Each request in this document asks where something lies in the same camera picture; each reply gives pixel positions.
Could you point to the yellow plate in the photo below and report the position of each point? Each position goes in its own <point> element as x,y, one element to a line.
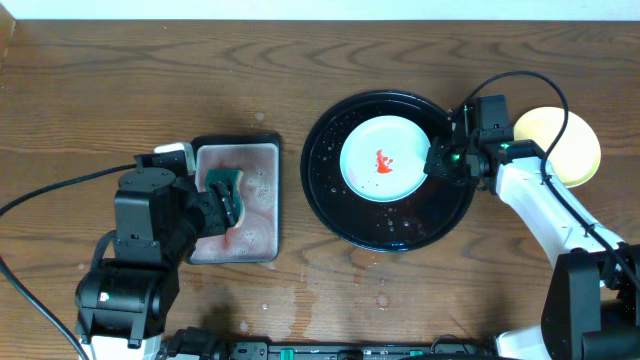
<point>577,155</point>

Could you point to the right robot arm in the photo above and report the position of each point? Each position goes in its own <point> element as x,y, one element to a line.
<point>591,309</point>

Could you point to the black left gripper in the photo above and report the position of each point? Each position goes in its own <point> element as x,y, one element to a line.
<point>215,211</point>

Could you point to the mint plate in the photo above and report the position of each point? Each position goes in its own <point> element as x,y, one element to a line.
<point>382,159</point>

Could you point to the green and yellow sponge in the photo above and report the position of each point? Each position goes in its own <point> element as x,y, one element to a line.
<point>225,185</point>

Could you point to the black round serving tray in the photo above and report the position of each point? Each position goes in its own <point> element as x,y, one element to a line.
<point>425,216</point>

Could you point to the black rectangular soapy tray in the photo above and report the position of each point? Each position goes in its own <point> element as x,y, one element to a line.
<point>255,238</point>

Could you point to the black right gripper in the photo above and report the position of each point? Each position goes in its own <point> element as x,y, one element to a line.
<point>434,163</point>

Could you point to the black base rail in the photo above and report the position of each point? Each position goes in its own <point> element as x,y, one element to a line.
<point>199,344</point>

